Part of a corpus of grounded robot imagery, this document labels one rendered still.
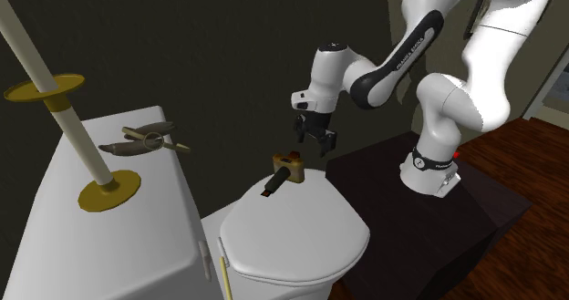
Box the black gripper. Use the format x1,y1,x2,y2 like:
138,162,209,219
293,110,338,159

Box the black stick with orange tip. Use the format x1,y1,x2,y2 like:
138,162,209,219
259,166,292,199

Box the white toilet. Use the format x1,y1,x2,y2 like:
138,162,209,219
2,105,371,300

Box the dark robot stand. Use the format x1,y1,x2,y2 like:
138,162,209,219
326,131,533,300

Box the thin yellow rod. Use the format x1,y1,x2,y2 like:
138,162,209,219
219,255,233,300

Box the white pole gold disc stand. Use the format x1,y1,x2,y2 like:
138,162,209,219
0,0,142,213

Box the white framed glass door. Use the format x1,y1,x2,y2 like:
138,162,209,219
522,44,569,122

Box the small brown box camera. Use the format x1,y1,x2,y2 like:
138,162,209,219
272,150,306,184

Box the dark brown handled shears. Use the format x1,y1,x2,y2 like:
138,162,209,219
98,120,191,159

